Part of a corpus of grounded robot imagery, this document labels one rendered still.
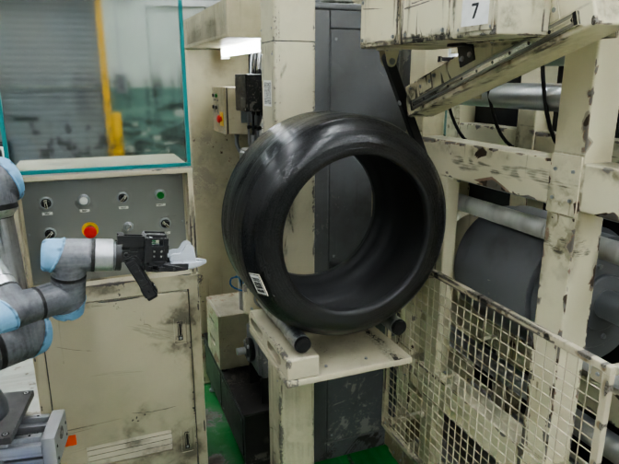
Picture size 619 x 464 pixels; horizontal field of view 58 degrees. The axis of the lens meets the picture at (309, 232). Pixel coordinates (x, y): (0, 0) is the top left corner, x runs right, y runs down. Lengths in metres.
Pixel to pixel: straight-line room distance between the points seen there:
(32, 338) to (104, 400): 0.56
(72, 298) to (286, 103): 0.79
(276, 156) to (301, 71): 0.44
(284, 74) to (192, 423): 1.31
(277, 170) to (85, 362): 1.08
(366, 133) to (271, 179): 0.25
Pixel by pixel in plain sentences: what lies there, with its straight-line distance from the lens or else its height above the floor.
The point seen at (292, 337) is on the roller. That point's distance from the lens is 1.47.
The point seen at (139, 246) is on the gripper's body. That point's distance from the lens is 1.36.
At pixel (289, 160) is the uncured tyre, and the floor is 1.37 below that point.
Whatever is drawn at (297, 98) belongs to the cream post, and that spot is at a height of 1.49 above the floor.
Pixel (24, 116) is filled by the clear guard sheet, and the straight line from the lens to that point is 1.91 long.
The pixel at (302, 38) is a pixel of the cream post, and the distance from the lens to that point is 1.70.
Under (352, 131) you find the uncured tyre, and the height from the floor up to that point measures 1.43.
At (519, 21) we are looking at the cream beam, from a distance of 1.29.
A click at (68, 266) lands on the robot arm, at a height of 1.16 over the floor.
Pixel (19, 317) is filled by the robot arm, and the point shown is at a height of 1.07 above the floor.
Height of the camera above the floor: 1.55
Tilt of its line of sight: 15 degrees down
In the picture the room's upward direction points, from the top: straight up
